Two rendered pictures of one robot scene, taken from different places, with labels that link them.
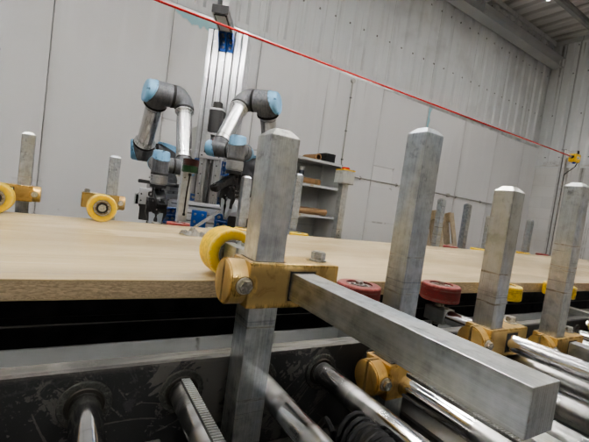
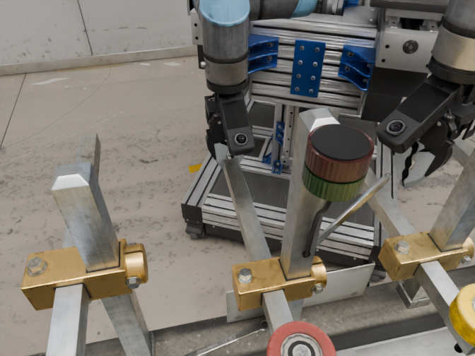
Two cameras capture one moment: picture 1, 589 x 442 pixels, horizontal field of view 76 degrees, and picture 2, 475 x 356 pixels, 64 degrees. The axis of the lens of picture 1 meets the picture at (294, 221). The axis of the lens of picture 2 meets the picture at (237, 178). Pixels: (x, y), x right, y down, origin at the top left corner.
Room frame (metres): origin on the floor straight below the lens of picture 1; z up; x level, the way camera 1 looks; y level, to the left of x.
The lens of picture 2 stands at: (1.11, 0.41, 1.35)
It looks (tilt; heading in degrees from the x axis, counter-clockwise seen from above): 42 degrees down; 19
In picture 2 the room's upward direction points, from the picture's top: straight up
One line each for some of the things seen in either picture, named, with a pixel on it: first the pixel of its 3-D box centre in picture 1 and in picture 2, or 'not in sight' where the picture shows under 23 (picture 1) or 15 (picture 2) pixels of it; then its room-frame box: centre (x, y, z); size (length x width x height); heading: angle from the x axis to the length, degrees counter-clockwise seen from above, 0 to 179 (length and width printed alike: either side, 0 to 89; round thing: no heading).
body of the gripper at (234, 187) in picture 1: (233, 184); (447, 101); (1.64, 0.29, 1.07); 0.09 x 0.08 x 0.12; 141
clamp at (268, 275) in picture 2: not in sight; (279, 281); (1.43, 0.46, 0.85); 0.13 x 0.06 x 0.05; 121
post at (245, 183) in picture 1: (239, 232); (446, 238); (1.58, 0.22, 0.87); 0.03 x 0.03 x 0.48; 31
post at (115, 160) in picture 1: (108, 223); (121, 300); (1.32, 0.65, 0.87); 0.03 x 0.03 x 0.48; 31
